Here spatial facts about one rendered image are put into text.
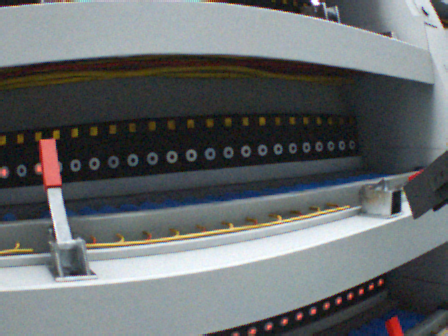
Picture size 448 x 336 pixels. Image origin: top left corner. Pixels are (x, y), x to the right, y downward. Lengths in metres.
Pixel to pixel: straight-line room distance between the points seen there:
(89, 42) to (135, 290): 0.16
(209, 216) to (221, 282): 0.09
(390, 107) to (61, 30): 0.45
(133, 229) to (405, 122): 0.39
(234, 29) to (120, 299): 0.22
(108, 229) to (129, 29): 0.14
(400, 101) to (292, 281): 0.36
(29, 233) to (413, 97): 0.48
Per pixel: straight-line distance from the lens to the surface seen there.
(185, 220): 0.35
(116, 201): 0.43
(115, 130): 0.45
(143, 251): 0.31
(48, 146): 0.30
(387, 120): 0.63
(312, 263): 0.32
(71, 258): 0.29
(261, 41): 0.38
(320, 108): 0.66
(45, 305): 0.25
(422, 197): 0.36
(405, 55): 0.53
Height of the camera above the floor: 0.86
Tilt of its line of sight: 13 degrees up
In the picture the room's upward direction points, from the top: 13 degrees counter-clockwise
